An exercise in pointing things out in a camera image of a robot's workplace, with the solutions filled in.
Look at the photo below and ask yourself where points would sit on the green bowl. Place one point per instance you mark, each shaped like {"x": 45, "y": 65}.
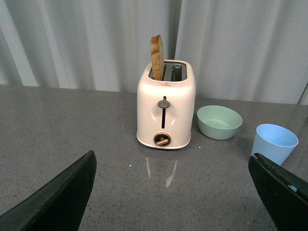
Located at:
{"x": 218, "y": 122}

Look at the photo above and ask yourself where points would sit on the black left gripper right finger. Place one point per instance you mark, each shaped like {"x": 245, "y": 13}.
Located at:
{"x": 284, "y": 195}

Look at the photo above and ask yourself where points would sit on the blue cup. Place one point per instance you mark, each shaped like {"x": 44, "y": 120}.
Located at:
{"x": 274, "y": 142}

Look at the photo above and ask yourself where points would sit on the toasted bread slice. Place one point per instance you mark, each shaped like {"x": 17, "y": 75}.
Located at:
{"x": 157, "y": 57}

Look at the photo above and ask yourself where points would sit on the white two-slot toaster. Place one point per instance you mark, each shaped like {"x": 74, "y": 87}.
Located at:
{"x": 165, "y": 108}

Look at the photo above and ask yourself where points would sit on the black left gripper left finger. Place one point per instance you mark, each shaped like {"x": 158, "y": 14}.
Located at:
{"x": 57, "y": 206}

